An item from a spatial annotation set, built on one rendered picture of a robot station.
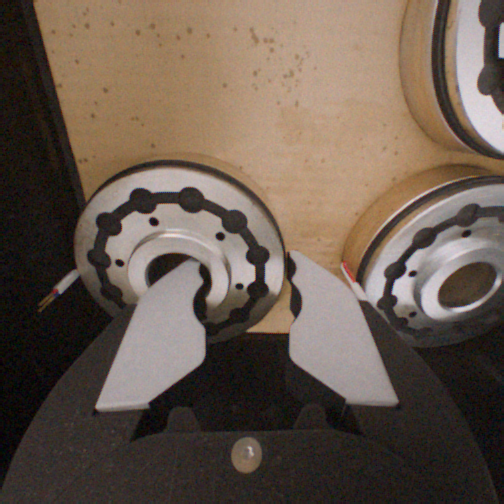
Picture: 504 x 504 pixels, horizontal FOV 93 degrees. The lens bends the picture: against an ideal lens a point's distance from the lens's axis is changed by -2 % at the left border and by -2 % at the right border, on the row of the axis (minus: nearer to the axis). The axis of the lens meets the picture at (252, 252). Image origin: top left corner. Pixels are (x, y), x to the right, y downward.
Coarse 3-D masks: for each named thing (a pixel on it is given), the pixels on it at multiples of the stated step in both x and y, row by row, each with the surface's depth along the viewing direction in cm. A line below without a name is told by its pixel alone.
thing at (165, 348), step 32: (160, 288) 10; (192, 288) 10; (160, 320) 8; (192, 320) 8; (128, 352) 7; (160, 352) 7; (192, 352) 7; (128, 384) 6; (160, 384) 6; (192, 384) 7; (160, 416) 6
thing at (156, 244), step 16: (144, 240) 11; (160, 240) 10; (176, 240) 11; (192, 240) 11; (208, 240) 11; (144, 256) 11; (192, 256) 11; (208, 256) 11; (224, 256) 11; (128, 272) 11; (144, 272) 11; (208, 272) 12; (224, 272) 11; (144, 288) 12; (208, 288) 12; (224, 288) 12; (208, 304) 12
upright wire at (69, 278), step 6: (72, 270) 12; (66, 276) 12; (72, 276) 12; (60, 282) 11; (66, 282) 11; (54, 288) 11; (60, 288) 11; (54, 294) 11; (48, 300) 11; (42, 306) 10
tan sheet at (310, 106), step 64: (64, 0) 9; (128, 0) 9; (192, 0) 9; (256, 0) 9; (320, 0) 9; (384, 0) 9; (64, 64) 10; (128, 64) 10; (192, 64) 10; (256, 64) 10; (320, 64) 11; (384, 64) 11; (128, 128) 12; (192, 128) 12; (256, 128) 12; (320, 128) 12; (384, 128) 12; (320, 192) 13; (384, 192) 13; (320, 256) 15
